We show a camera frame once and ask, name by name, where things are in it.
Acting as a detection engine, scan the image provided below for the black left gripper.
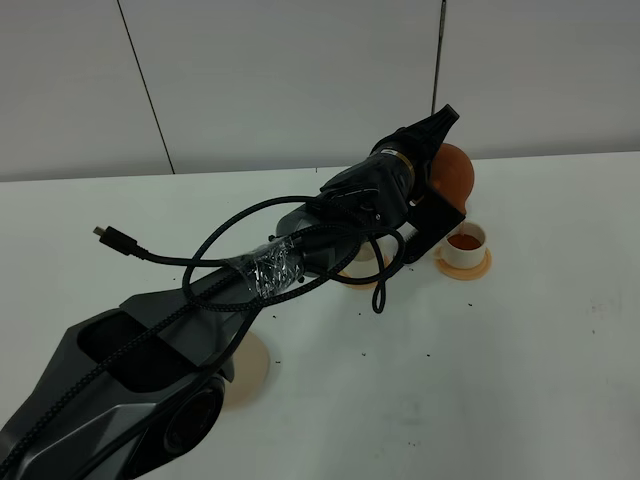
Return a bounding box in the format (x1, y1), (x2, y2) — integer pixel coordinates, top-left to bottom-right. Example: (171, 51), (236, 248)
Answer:
(371, 104), (459, 205)

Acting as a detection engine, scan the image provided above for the brown clay teapot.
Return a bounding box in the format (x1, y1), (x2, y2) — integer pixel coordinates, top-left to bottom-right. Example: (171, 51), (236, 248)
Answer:
(430, 144), (475, 215)

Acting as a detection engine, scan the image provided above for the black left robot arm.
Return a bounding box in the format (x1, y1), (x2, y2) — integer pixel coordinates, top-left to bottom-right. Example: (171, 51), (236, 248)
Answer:
(1, 106), (463, 479)

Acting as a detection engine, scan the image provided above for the right white teacup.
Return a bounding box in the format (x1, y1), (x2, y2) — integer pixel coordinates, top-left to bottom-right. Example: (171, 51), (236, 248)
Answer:
(433, 221), (486, 270)

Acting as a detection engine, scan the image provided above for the white teacup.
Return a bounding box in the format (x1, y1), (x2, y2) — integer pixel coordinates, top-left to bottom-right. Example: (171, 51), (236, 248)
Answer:
(433, 221), (486, 270)
(341, 237), (392, 278)

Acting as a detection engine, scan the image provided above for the right orange cup coaster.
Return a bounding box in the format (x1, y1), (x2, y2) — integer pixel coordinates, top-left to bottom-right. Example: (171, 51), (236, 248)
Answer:
(434, 249), (492, 281)

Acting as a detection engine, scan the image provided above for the orange cup coaster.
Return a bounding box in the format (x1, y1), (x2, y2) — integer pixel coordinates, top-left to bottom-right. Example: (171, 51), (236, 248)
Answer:
(339, 270), (379, 290)
(434, 249), (492, 281)

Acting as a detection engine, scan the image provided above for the left white teacup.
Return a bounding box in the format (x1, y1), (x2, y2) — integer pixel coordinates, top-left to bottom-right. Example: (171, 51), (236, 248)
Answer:
(341, 237), (392, 278)

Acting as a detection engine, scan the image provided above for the left orange cup coaster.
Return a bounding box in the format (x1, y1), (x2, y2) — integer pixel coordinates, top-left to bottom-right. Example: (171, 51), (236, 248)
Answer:
(339, 270), (379, 290)

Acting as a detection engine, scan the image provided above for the large beige round coaster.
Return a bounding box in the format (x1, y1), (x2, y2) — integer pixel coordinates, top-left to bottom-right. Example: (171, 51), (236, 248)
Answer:
(222, 331), (270, 411)

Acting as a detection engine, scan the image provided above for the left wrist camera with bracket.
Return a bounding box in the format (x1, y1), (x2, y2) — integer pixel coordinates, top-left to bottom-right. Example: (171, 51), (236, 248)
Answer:
(402, 186), (465, 265)

